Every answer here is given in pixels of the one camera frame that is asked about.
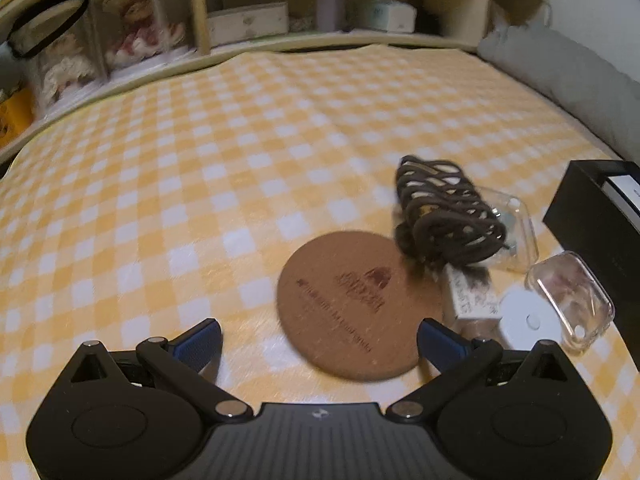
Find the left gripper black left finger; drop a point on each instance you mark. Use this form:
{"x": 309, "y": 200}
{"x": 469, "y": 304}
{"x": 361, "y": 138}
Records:
{"x": 188, "y": 365}

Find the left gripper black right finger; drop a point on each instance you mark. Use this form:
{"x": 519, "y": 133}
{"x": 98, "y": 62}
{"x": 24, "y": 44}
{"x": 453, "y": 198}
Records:
{"x": 460, "y": 362}

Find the UV gel polish box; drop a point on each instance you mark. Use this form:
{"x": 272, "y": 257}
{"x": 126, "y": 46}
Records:
{"x": 471, "y": 307}

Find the white round disc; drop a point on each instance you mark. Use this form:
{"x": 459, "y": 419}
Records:
{"x": 526, "y": 319}

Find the round cork coaster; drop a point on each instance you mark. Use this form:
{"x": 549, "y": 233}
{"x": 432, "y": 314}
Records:
{"x": 351, "y": 303}

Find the clear case with metal charms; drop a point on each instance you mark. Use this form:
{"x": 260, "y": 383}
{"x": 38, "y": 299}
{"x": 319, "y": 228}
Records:
{"x": 521, "y": 250}

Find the clear case with press-on nails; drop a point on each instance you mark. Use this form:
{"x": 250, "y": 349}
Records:
{"x": 576, "y": 296}

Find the dark brown hair claw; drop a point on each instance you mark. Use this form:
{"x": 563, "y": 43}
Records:
{"x": 444, "y": 218}

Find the black cardboard box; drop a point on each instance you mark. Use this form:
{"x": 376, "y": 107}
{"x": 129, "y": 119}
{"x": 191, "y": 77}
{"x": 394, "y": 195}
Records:
{"x": 595, "y": 214}

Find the yellow white checkered cloth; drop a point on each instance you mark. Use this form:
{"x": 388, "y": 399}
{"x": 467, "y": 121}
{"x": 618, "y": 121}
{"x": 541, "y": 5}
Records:
{"x": 142, "y": 214}

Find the grey pillow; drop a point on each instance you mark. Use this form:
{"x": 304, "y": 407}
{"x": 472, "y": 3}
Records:
{"x": 604, "y": 99}

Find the white small drawer box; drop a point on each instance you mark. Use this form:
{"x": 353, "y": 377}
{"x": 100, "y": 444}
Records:
{"x": 247, "y": 22}

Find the white tissue box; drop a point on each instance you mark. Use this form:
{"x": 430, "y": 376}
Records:
{"x": 391, "y": 16}

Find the clear doll display case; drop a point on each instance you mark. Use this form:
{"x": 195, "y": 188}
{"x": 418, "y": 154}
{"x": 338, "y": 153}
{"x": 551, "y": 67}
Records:
{"x": 134, "y": 35}

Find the cream wooden shelf unit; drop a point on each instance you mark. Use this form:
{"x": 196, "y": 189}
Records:
{"x": 439, "y": 24}

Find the lilac bottle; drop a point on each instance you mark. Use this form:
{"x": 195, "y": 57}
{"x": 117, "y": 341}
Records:
{"x": 330, "y": 15}

